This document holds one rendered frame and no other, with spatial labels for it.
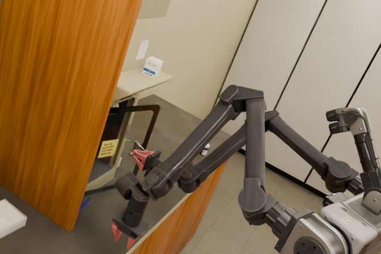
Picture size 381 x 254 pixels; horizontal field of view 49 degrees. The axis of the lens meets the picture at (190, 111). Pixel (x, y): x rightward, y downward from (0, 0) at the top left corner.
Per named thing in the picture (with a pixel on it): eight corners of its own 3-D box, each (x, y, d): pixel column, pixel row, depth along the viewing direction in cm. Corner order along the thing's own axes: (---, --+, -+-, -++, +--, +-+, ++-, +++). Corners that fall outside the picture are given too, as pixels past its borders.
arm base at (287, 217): (277, 253, 108) (297, 218, 104) (255, 232, 113) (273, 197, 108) (295, 244, 114) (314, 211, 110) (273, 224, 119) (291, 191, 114)
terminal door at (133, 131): (70, 198, 160) (96, 108, 145) (132, 183, 182) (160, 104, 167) (71, 200, 160) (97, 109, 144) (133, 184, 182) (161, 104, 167)
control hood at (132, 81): (94, 104, 143) (101, 77, 139) (143, 86, 171) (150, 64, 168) (121, 119, 140) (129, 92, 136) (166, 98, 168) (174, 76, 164)
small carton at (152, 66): (142, 72, 156) (146, 58, 153) (147, 70, 160) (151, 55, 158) (153, 78, 155) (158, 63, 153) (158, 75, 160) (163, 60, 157)
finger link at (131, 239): (121, 235, 138) (129, 212, 134) (139, 246, 136) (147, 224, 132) (109, 245, 132) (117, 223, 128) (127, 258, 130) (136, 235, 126)
